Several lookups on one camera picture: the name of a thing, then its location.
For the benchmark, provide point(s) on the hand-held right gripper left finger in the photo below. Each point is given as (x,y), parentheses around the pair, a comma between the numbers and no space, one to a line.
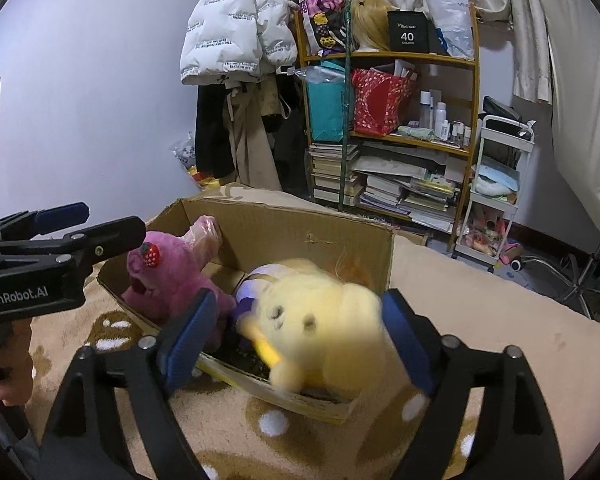
(190,345)

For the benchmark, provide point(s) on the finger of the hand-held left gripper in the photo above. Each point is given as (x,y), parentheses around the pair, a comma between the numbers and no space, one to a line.
(115,237)
(62,215)

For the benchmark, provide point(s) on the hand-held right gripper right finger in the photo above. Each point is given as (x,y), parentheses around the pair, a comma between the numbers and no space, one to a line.
(410,340)

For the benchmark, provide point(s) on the pink plush bear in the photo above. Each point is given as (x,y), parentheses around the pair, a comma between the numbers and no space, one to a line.
(175,280)

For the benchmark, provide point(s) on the purple haired plush doll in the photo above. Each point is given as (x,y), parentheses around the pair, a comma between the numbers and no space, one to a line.
(252,285)

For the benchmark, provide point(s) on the plastic pink toy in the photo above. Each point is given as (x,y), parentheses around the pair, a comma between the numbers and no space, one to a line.
(205,237)

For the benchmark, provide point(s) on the pale yellow fluffy plush bear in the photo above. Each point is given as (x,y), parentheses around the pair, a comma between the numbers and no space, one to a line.
(320,320)

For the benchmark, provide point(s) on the cardboard box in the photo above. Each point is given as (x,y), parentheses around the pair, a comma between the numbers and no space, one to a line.
(280,240)

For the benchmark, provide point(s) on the person's left hand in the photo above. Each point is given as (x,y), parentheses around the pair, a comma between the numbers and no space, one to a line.
(15,365)

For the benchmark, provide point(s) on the beige rug with brown pattern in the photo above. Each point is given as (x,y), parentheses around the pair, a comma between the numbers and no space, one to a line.
(505,320)

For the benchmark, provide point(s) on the plastic bag of colourful things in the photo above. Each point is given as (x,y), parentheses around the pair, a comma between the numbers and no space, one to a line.
(187,160)

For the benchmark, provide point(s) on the black hanging garment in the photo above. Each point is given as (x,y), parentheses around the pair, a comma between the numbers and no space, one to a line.
(212,130)
(290,150)

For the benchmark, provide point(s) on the stack of books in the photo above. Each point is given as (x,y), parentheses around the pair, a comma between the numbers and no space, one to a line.
(400,185)

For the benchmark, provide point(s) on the white trolley cart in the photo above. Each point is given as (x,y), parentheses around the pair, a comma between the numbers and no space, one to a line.
(495,210)

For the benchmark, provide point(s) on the beige hanging garment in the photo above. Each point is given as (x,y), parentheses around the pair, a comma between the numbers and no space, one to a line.
(247,140)

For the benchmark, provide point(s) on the metal light stand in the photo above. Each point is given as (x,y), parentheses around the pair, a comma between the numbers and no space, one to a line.
(575,275)

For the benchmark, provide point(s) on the blue and white cushion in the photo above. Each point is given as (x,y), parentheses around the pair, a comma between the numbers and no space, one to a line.
(495,182)

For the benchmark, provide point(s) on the green pole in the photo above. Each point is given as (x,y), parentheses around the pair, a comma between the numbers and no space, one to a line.
(344,160)

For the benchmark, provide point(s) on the pale green pouch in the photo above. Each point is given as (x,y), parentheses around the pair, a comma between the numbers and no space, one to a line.
(415,132)

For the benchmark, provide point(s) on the group of cosmetic bottles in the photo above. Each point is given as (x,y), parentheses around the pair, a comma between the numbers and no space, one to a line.
(447,125)

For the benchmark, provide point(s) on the white puffer jacket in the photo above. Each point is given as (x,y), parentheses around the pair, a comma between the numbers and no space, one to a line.
(230,35)

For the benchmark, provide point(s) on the wooden shelf rack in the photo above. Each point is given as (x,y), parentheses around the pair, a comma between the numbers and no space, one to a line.
(472,110)

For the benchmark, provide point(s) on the red patterned bag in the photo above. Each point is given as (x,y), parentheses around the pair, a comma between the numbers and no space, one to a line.
(380,102)

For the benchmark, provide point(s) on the teal paper bag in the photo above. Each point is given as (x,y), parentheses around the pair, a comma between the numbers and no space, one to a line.
(327,105)

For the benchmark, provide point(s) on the white fabric softbox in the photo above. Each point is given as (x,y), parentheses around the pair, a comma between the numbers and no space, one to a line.
(585,110)

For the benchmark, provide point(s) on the black and pink patterned bag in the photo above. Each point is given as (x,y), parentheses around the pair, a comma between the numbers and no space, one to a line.
(325,15)

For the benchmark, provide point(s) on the black cardboard case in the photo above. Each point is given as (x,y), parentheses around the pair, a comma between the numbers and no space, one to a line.
(407,32)

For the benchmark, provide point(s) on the blonde wig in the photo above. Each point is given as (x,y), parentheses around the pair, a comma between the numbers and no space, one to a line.
(372,25)

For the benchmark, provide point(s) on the clear plastic bag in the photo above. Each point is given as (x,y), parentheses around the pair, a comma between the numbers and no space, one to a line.
(450,15)

